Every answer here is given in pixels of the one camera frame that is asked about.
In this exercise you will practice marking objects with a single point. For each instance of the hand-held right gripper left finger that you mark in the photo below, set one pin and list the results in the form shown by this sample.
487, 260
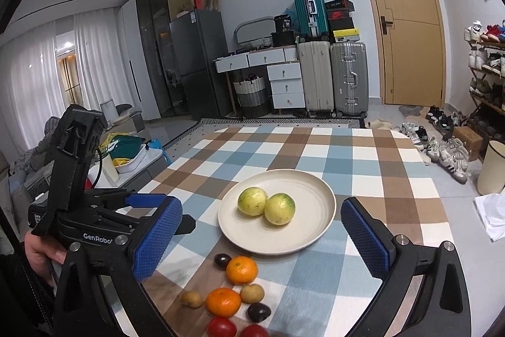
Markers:
158, 238

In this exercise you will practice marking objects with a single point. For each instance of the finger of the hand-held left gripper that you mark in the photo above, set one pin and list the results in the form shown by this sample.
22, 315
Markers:
146, 200
186, 225

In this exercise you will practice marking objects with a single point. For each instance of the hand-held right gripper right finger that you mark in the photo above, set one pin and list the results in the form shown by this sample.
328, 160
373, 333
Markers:
365, 238

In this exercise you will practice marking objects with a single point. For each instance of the dark purple plum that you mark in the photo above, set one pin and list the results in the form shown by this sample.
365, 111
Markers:
222, 261
258, 312

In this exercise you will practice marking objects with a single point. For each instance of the cream round plate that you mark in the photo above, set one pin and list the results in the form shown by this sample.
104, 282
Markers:
307, 202

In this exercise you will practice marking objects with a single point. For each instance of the tan longan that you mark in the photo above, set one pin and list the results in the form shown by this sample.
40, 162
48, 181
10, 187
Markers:
191, 299
252, 293

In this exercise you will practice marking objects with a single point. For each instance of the orange tangerine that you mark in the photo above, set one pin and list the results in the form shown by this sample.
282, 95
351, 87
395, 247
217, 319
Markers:
242, 270
223, 302

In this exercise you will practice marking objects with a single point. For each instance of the red tomato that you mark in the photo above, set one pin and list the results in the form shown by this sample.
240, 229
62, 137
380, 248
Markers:
254, 331
221, 328

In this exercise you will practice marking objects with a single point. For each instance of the person's left forearm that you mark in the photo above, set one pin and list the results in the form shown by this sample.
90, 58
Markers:
23, 305

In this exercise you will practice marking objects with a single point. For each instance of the person's left hand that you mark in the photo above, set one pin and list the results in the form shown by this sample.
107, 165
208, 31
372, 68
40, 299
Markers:
39, 254

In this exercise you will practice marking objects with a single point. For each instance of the grey sofa with clothes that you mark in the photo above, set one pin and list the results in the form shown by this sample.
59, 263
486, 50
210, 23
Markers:
35, 155

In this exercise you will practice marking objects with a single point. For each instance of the white plastic basin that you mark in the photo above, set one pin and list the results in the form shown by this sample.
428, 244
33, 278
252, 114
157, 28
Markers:
138, 163

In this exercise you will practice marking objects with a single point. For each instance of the blue bag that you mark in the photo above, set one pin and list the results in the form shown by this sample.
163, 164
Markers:
159, 151

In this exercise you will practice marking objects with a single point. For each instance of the green bag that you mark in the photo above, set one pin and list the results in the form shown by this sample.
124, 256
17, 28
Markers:
126, 147

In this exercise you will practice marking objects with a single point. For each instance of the white cylinder appliance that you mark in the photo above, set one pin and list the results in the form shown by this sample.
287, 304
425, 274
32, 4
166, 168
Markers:
107, 110

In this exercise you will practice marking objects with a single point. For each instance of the checked tablecloth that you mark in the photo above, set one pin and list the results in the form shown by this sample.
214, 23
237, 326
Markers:
355, 171

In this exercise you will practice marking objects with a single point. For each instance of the yellow-green round fruit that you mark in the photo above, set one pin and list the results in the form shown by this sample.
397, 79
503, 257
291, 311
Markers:
279, 208
251, 200

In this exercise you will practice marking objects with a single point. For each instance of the grey chair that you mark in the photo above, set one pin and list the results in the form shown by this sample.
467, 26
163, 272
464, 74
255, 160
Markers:
128, 118

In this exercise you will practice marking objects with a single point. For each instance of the white sheer curtains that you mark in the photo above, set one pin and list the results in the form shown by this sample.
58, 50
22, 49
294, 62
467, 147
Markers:
35, 84

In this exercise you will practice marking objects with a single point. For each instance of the pile of loose sneakers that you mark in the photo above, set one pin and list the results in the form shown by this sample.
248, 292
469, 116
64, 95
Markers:
446, 151

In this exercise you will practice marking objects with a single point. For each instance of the white plastic bag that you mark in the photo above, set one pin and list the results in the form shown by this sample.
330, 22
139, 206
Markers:
491, 214

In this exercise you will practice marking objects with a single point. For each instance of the grey door mat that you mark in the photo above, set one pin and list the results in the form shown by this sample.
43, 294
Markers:
410, 110

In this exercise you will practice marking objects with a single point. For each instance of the brown cardboard box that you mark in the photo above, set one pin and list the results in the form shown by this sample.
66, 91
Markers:
467, 141

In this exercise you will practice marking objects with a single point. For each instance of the cream trash bin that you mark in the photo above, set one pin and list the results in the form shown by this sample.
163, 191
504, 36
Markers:
492, 171

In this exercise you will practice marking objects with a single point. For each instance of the woven laundry basket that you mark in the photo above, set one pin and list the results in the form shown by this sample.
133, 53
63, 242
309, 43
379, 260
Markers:
252, 96

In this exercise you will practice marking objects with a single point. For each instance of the dark glass cabinet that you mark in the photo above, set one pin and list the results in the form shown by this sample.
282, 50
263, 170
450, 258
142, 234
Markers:
156, 45

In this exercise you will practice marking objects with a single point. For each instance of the grey refrigerator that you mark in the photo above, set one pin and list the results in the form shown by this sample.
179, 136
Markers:
201, 56

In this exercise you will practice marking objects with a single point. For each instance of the silver suitcase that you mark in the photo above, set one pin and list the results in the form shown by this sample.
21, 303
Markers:
349, 78

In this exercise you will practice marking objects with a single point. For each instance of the beige suitcase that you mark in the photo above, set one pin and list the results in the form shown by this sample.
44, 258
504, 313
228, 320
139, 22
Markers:
314, 78

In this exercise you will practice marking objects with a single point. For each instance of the white drawer dresser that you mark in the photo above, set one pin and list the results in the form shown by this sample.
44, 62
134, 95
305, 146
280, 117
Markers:
286, 84

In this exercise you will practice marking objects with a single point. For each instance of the wooden shoe rack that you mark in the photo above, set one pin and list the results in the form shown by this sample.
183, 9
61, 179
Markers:
487, 104

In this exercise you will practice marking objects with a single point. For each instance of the wooden door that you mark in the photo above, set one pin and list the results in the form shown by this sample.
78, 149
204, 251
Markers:
410, 56

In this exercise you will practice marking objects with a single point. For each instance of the grey framed mirror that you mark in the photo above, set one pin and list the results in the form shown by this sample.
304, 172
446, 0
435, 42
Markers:
252, 30

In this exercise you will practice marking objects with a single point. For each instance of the yellow and black box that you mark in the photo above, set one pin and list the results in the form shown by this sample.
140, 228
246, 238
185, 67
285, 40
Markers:
345, 35

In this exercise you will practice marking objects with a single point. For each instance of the black bag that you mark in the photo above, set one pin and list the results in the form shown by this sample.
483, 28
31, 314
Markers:
284, 39

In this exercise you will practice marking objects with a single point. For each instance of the rows of stored shoes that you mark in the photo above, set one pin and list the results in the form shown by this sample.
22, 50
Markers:
485, 58

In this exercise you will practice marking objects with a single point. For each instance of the black tub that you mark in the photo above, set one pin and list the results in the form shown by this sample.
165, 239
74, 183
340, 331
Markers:
284, 24

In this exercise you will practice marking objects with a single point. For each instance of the teal suitcase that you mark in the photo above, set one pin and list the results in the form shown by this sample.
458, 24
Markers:
309, 11

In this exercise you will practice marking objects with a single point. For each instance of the black shoe box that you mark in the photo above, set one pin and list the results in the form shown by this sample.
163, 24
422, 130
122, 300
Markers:
339, 4

